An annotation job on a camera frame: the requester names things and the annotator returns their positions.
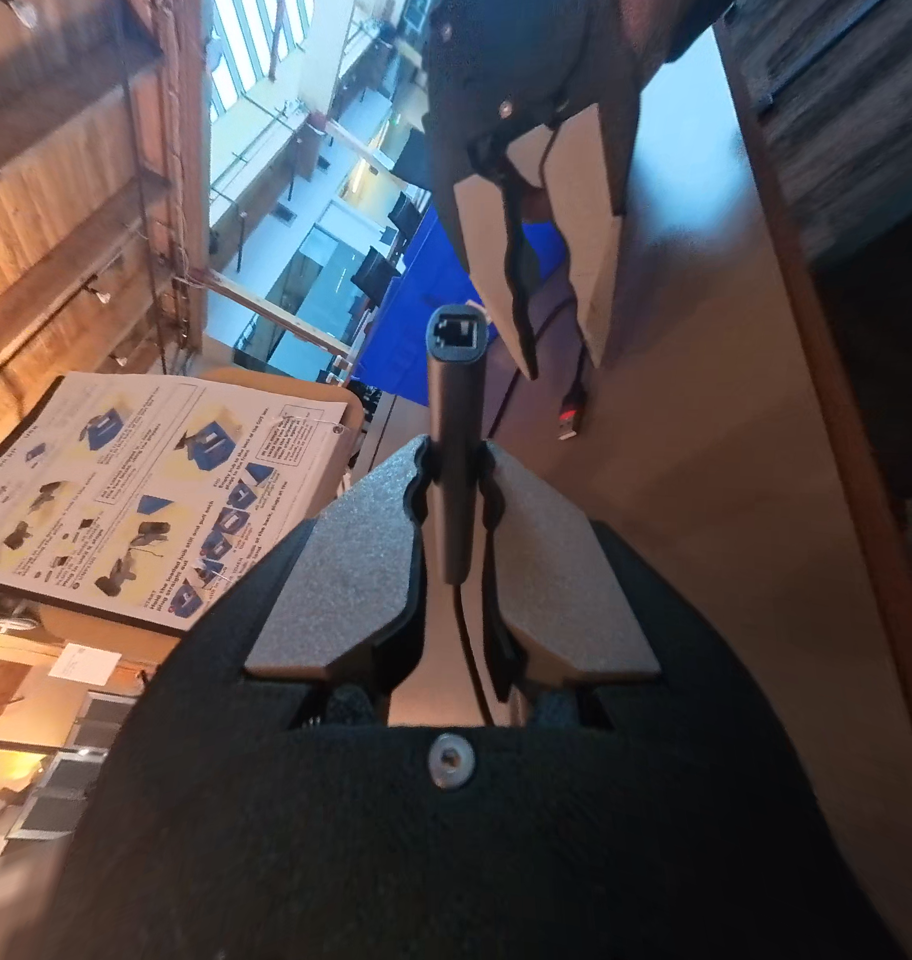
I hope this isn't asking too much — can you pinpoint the person's right hand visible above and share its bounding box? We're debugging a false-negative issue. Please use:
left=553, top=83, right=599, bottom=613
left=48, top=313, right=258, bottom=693
left=624, top=0, right=731, bottom=76

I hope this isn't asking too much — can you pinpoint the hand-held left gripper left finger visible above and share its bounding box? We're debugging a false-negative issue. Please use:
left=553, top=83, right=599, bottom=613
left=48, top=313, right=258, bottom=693
left=244, top=435, right=434, bottom=702

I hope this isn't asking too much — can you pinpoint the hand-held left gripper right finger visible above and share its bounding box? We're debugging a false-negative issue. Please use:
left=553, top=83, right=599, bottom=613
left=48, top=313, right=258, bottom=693
left=482, top=441, right=661, bottom=702

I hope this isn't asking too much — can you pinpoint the wooden support post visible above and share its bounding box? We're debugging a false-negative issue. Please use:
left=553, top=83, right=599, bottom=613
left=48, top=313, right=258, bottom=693
left=192, top=267, right=352, bottom=358

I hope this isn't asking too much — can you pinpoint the blue plastic bin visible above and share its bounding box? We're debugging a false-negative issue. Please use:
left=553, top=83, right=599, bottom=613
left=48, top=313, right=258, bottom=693
left=350, top=205, right=570, bottom=407

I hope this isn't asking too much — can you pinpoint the instruction sheet on wooden stand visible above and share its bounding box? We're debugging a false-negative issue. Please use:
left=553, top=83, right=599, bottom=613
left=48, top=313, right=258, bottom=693
left=0, top=365, right=367, bottom=662

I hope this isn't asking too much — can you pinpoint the grey usb hub with cable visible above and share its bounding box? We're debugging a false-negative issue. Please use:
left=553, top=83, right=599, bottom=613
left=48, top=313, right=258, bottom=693
left=425, top=301, right=496, bottom=728

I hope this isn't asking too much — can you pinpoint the printed instruction sheet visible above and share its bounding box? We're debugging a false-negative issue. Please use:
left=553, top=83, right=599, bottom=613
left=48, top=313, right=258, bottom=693
left=0, top=372, right=350, bottom=639

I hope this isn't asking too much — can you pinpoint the black usb cable red plug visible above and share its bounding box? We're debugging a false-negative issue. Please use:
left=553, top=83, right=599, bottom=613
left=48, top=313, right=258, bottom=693
left=487, top=123, right=591, bottom=445

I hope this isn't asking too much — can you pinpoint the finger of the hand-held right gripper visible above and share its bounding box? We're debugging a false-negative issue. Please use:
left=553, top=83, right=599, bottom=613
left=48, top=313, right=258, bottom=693
left=540, top=101, right=626, bottom=371
left=453, top=135, right=541, bottom=382

